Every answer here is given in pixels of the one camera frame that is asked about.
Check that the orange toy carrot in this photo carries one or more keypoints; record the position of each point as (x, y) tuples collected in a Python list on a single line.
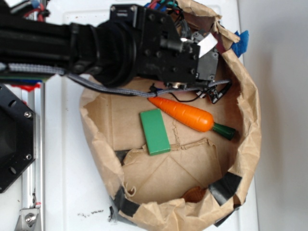
[(192, 117)]

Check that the aluminum frame rail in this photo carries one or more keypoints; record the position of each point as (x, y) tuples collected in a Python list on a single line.
[(33, 178)]

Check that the green wooden block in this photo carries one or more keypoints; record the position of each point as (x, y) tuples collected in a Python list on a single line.
[(155, 132)]

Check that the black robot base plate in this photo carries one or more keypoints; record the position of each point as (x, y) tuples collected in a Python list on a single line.
[(16, 137)]

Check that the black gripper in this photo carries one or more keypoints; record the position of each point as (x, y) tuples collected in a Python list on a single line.
[(150, 46)]

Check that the metal corner bracket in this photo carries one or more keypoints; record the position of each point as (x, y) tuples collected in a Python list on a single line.
[(29, 220)]

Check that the brown paper bag bin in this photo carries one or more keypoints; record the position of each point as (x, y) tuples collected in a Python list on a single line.
[(148, 190)]

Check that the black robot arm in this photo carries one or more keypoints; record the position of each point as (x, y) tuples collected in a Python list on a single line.
[(33, 49)]

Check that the small orange object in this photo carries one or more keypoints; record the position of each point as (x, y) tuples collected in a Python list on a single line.
[(194, 195)]

